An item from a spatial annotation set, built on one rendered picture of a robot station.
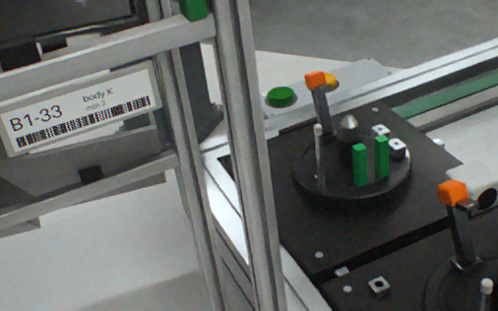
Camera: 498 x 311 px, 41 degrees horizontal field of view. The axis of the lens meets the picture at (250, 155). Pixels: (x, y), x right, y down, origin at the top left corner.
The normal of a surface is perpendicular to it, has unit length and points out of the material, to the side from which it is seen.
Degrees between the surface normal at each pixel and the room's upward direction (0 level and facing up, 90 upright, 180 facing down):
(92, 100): 90
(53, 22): 65
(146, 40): 90
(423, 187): 0
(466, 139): 0
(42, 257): 0
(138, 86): 90
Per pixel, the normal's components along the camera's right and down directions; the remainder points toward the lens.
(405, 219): -0.12, -0.81
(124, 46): 0.42, 0.49
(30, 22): 0.18, 0.14
